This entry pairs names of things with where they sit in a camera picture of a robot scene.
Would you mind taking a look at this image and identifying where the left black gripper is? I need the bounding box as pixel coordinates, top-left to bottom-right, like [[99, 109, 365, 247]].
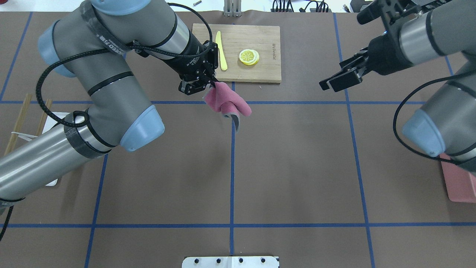
[[177, 41, 220, 95]]

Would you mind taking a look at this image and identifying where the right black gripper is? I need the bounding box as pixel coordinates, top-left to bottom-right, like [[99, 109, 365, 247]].
[[319, 34, 389, 92]]

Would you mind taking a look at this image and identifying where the pink and grey cloth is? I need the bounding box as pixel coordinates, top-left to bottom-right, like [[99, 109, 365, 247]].
[[203, 82, 252, 132]]

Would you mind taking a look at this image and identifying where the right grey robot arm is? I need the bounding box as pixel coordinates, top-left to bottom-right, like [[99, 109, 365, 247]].
[[319, 0, 476, 173]]

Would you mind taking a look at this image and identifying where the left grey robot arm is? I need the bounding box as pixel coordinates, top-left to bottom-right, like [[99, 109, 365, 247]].
[[0, 0, 218, 211]]

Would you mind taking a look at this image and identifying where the yellow plastic knife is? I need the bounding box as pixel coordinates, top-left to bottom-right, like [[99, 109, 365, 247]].
[[215, 31, 228, 71]]

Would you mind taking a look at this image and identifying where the yellow lemon slice toy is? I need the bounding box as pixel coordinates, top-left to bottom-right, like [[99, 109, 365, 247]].
[[239, 49, 260, 66]]

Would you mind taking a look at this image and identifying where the bamboo cutting board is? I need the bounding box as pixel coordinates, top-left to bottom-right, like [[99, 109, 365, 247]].
[[209, 24, 281, 83]]

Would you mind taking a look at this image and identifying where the pink plastic bin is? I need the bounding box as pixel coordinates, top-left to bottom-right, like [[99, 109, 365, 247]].
[[441, 162, 476, 203]]

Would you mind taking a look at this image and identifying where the white rectangular tray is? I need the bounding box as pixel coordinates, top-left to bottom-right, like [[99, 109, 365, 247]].
[[42, 112, 71, 186]]

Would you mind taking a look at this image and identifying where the inner wooden rack bar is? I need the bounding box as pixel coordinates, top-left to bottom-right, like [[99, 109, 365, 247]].
[[35, 99, 52, 136]]

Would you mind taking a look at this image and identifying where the wooden rack bar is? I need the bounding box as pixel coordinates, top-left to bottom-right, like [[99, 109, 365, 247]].
[[4, 93, 32, 156], [35, 99, 52, 136]]

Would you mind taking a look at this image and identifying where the outer wooden rack bar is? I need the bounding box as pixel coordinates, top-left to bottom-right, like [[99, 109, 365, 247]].
[[4, 93, 32, 156]]

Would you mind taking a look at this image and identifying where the aluminium frame post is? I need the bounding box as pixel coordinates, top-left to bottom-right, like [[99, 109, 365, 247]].
[[223, 0, 242, 17]]

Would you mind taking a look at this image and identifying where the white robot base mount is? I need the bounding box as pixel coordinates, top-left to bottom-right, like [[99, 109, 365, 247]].
[[181, 256, 280, 268]]

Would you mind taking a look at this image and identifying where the white rack bracket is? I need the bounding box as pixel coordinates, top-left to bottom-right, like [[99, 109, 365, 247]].
[[11, 132, 38, 142]]

